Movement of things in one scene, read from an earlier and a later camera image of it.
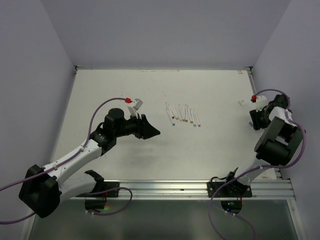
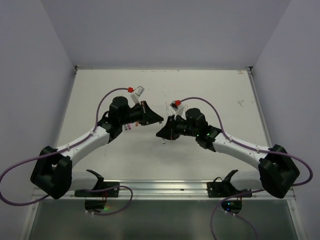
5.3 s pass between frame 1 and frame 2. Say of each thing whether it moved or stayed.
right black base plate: stayed
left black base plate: stayed
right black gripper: moved
